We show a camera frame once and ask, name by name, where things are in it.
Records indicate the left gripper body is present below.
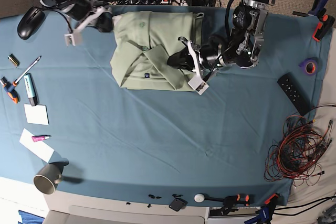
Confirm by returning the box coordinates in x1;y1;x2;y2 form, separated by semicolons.
178;36;226;81

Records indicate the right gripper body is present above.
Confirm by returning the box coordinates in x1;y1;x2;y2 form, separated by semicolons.
62;0;111;33

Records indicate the sage green T-shirt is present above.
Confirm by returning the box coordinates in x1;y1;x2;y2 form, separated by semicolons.
110;11;204;91

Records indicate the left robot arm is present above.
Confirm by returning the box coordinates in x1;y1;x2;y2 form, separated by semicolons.
167;0;275;81

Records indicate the black computer mouse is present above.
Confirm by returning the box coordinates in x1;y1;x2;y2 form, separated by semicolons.
17;7;46;40

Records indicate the silver pen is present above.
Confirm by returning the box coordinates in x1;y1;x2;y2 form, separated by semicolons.
13;56;41;86

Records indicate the black remote control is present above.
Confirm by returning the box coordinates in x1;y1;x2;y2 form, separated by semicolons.
277;72;310;116

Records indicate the blue table cloth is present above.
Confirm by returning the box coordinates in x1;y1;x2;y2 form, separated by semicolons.
1;13;332;206

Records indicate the light blue highlighter marker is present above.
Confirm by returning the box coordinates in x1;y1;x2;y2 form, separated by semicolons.
24;73;38;106

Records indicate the purple tape roll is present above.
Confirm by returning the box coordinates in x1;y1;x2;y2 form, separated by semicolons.
299;58;318;76

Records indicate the blue orange screwdriver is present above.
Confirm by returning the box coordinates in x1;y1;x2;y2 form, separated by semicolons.
1;77;19;104

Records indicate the white square paper note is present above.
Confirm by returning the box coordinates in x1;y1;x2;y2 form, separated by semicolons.
24;104;49;125

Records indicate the orange black clamp top right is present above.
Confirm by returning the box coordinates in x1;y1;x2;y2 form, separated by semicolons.
312;15;335;42

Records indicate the blue spring clamp top right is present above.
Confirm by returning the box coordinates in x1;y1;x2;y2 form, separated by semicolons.
308;0;328;18

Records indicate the small pink glue tube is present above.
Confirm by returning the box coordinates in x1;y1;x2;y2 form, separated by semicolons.
31;135;50;143

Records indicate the white round puck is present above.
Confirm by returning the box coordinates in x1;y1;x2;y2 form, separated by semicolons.
194;194;205;203

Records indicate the black square plate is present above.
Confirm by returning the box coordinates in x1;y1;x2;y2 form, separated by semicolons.
169;198;187;212

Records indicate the orange black bar clamp bottom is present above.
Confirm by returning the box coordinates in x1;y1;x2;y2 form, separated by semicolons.
205;194;250;216

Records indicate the white rectangular paper slip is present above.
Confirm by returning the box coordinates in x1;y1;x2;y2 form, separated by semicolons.
19;129;54;163

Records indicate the blue black clamp bottom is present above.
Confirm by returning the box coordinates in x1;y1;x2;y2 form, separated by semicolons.
244;194;280;224

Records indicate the grey ceramic mug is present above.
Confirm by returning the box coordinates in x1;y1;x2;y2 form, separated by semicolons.
33;159;69;195

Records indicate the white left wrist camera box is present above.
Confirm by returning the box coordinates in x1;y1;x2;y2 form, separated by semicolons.
188;76;209;95

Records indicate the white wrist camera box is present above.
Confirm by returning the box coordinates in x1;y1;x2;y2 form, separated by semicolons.
188;76;209;95
64;33;82;46

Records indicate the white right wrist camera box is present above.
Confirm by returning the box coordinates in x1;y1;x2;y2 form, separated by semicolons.
64;33;82;46

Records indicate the red black wire bundle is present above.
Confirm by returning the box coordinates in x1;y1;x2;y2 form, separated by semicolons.
263;102;336;188

